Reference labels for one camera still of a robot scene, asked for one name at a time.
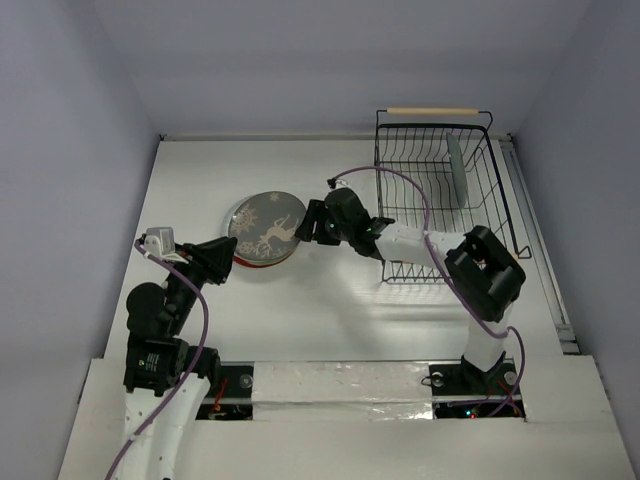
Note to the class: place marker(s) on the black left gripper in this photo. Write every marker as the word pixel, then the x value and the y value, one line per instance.
pixel 217 251

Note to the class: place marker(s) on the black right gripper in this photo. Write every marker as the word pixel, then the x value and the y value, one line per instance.
pixel 316 228

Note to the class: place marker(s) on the red and teal floral plate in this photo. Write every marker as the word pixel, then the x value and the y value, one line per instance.
pixel 245 264

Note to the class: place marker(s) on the grey reindeer plate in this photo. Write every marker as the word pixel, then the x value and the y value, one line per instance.
pixel 265 225

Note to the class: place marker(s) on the blue floral rimmed plate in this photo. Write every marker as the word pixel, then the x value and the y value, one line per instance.
pixel 457 170

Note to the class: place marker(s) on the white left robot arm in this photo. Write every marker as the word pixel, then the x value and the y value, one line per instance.
pixel 169 370

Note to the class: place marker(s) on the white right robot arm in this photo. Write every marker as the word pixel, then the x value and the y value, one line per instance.
pixel 477 267

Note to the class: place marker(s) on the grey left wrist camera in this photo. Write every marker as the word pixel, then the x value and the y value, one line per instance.
pixel 159 242

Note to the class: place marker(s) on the black wire dish rack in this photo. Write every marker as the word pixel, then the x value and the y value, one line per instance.
pixel 415 185

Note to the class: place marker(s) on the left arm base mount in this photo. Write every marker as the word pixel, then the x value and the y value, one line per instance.
pixel 231 399

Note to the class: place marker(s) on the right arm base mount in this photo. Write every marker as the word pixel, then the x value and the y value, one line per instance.
pixel 453 397

